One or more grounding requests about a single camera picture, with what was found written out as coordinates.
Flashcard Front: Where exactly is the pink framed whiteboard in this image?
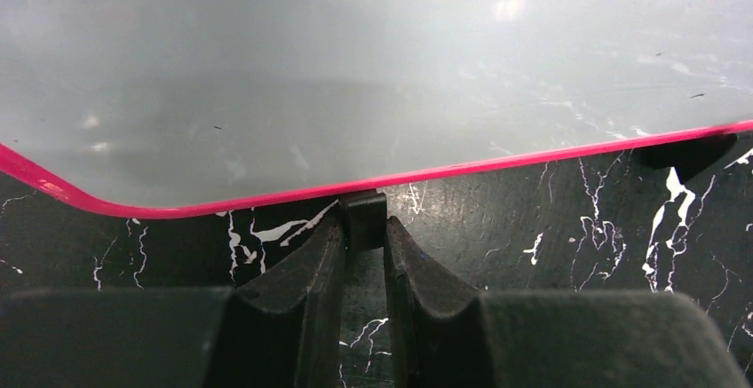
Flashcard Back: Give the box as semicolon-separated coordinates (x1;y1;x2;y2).
1;0;752;219

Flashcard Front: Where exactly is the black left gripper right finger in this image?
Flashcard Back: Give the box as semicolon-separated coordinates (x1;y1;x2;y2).
384;218;748;387

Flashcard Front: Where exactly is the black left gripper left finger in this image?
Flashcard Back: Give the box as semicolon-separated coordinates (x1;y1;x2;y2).
1;217;345;387

